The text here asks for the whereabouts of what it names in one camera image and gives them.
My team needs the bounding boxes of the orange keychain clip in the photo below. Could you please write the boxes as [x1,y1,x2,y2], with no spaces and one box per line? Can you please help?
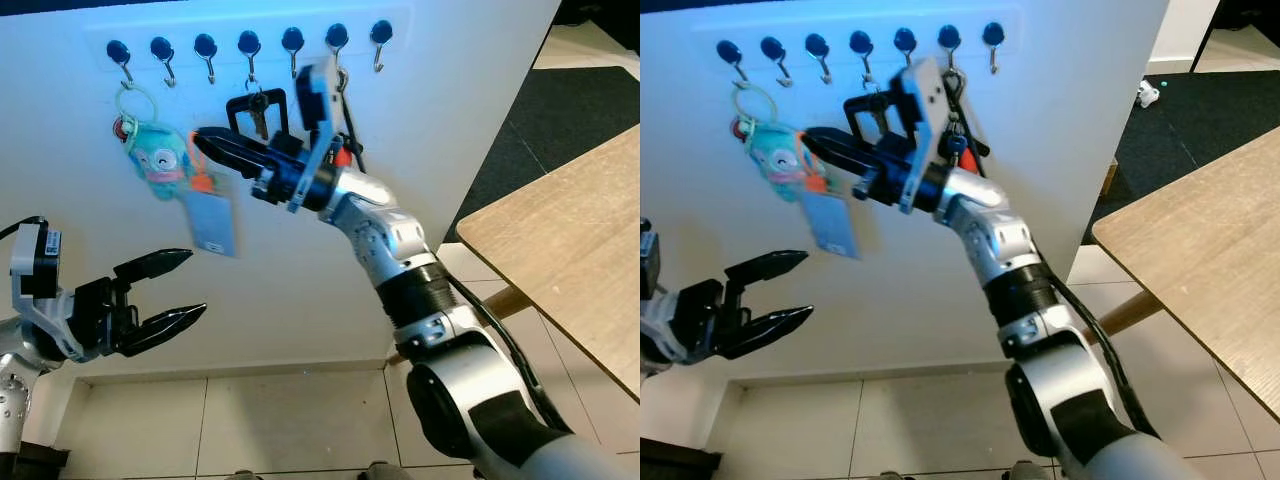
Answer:
[800,150,831,196]
[186,130,219,196]

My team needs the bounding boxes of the dark grey floor rug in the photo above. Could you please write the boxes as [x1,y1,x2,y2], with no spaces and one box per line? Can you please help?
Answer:
[445,65,641,243]
[1085,70,1280,243]

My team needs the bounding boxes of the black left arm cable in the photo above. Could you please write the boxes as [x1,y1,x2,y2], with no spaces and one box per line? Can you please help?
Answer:
[0,214,48,241]

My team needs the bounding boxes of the light wooden table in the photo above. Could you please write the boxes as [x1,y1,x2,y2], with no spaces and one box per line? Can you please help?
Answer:
[455,125,641,403]
[1092,125,1280,423]

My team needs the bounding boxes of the black keychain lanyard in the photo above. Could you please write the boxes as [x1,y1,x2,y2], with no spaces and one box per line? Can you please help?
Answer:
[336,68,368,176]
[943,68,993,161]

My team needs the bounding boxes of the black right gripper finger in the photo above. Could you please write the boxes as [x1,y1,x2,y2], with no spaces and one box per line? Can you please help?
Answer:
[815,148,877,179]
[192,127,273,159]
[205,147,269,179]
[802,127,881,159]

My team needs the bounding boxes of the teal plush toy keychain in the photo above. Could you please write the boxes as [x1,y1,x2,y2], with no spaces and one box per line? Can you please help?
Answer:
[128,122,193,203]
[745,122,813,201]

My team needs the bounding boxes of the white hook rail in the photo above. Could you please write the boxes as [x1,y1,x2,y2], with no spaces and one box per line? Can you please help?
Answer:
[85,8,413,76]
[697,8,1021,76]

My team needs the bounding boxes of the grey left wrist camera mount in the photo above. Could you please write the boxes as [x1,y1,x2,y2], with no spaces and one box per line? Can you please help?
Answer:
[8,222,89,363]
[640,225,691,379]

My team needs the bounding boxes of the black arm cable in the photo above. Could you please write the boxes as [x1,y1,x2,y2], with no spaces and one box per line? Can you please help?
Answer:
[1045,275,1166,446]
[0,214,48,241]
[440,272,576,441]

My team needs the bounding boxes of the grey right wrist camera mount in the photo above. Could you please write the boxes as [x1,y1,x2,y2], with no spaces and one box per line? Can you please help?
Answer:
[288,57,348,216]
[893,55,949,216]

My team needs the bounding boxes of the pale green key ring loop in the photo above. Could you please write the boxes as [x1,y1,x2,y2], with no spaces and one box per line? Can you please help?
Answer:
[116,84,161,129]
[735,84,780,129]

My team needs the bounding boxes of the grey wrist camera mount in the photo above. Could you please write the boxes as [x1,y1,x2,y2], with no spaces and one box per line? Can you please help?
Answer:
[8,222,89,363]
[288,57,348,216]
[640,225,691,379]
[893,55,949,216]

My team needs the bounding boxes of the black rectangular carabiner keychain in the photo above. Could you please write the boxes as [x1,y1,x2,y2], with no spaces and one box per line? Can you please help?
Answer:
[227,88,291,141]

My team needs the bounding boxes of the black-headed metal key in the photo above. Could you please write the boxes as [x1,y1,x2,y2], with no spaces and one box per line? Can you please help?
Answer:
[862,60,889,139]
[245,60,271,141]

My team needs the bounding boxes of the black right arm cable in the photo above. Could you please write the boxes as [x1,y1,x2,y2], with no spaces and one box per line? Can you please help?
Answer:
[1045,275,1166,446]
[440,272,576,441]

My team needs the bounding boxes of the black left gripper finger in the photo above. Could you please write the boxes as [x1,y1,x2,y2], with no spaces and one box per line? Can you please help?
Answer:
[735,307,817,360]
[725,250,809,285]
[113,249,195,285]
[120,304,209,359]

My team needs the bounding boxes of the grey key card tag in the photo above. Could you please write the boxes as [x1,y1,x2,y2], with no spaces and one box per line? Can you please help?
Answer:
[803,190,863,261]
[183,188,243,259]

